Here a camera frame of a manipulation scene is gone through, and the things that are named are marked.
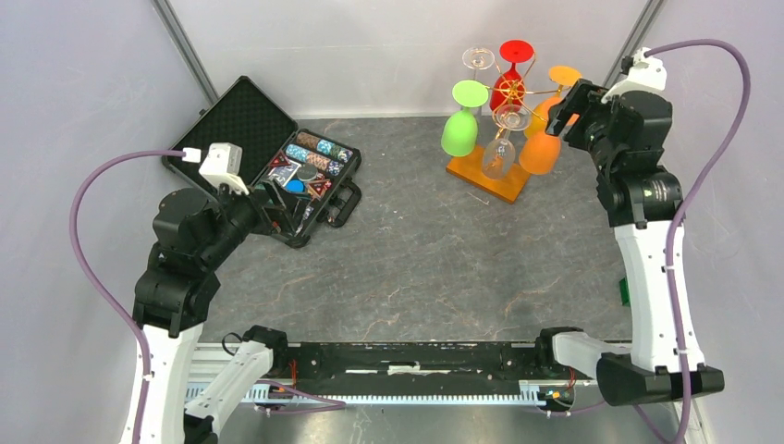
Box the orange wine glass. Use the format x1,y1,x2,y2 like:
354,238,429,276
519,97,563,175

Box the clear wine glass front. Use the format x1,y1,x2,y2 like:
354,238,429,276
482,105,532,180

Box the clear wine glass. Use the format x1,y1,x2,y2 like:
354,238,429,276
462,47,496,80
482,105,532,180

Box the green wine glass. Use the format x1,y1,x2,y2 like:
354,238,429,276
441,80,489,157

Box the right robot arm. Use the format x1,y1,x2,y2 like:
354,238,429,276
533,80,725,406

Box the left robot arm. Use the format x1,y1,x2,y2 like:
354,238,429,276
121,180,310,443

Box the yellow wine glass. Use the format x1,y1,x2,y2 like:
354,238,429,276
523,65,582,138

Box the red wine glass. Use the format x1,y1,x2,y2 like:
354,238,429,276
489,40,535,111

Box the clear wine glass back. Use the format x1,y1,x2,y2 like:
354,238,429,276
462,47,496,80

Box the gold rack with wooden base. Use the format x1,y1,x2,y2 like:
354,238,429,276
445,52,565,205

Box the blue round chip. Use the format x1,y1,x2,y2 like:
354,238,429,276
286,179,307,193

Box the black poker chip case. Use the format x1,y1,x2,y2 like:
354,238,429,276
172,76,362,248

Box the playing card deck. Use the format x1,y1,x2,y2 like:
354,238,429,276
265,161,301,187

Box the green blue toy bricks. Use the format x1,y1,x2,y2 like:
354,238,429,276
619,277,631,307

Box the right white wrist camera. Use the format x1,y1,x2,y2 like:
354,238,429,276
601,47,667,104

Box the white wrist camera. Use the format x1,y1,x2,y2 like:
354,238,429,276
601,47,667,104
182,142,250,195

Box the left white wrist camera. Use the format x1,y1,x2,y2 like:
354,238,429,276
182,142,250,195

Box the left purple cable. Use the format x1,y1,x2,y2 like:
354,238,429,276
68,150,186,444

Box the purple cable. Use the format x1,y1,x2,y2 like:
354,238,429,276
68,150,186,444
631,39,753,444

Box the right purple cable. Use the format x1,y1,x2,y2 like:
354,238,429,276
631,39,753,444

